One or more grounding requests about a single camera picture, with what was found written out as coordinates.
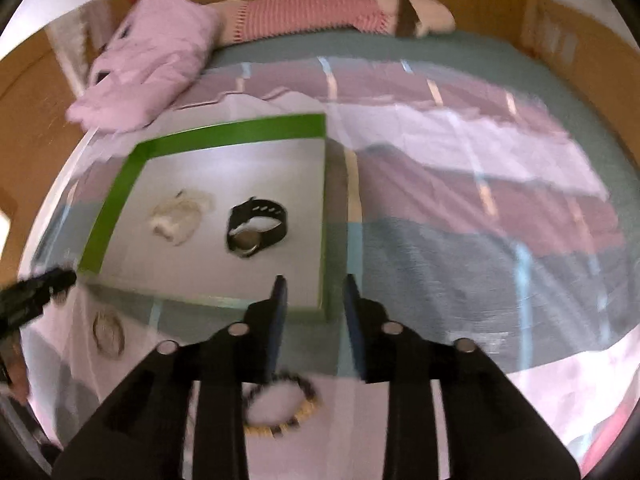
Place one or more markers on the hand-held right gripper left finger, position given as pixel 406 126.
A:
pixel 278 310

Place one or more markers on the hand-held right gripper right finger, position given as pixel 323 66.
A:
pixel 352 320

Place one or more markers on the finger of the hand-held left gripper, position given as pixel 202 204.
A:
pixel 35 292

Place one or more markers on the silver metal bangle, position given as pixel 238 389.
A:
pixel 96 337

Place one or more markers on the green cardboard box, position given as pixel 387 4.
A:
pixel 210 180

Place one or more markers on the black wristwatch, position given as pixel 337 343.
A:
pixel 270 210

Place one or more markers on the white wristwatch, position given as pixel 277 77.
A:
pixel 175 217

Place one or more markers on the patchwork printed bed blanket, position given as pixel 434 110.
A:
pixel 475 185

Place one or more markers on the pink quilt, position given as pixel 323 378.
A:
pixel 150 60

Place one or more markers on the red striped plush toy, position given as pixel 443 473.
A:
pixel 310 12

